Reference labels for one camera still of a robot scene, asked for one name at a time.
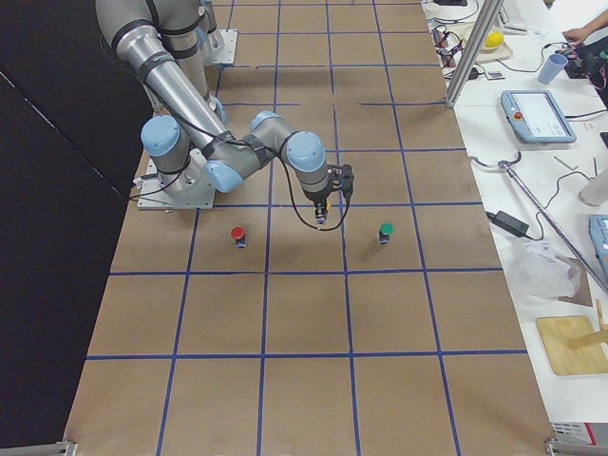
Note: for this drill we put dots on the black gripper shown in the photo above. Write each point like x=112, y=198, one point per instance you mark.
x=317, y=198

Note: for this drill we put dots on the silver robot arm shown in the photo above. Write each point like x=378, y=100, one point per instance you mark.
x=165, y=43
x=211, y=43

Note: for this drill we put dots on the green push button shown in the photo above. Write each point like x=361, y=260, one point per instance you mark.
x=385, y=232

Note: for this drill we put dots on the red push button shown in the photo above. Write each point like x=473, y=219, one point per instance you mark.
x=239, y=236

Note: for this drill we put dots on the black power adapter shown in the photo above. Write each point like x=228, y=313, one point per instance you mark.
x=511, y=225

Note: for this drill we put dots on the blue teach pendant tablet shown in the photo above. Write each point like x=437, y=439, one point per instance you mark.
x=535, y=117

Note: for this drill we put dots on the clear plastic bag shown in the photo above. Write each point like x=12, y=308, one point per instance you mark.
x=534, y=269

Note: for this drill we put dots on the yellow lemon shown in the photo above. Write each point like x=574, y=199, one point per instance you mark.
x=493, y=41

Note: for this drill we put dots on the metal cane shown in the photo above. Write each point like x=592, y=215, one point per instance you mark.
x=507, y=167

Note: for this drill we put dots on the wooden cutting board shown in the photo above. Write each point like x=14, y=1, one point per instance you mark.
x=572, y=345

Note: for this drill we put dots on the light blue plastic cup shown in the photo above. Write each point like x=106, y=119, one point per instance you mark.
x=551, y=68

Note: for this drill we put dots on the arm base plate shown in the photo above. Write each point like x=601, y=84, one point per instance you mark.
x=228, y=55
x=191, y=190

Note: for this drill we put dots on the aluminium frame post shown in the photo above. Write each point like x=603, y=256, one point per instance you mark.
x=487, y=15

